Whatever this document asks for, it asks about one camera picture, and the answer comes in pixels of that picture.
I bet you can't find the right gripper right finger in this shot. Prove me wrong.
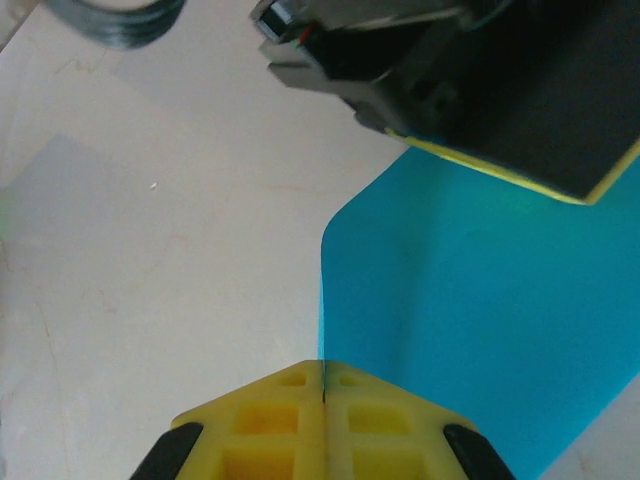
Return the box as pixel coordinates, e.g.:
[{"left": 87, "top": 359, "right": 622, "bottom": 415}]
[{"left": 324, "top": 360, "right": 516, "bottom": 480}]

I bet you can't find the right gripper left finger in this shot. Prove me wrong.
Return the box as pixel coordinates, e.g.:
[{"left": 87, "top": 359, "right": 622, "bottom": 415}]
[{"left": 129, "top": 359, "right": 326, "bottom": 480}]

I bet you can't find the teal cloth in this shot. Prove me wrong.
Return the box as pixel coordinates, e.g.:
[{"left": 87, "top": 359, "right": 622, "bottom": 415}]
[{"left": 317, "top": 147, "right": 640, "bottom": 480}]

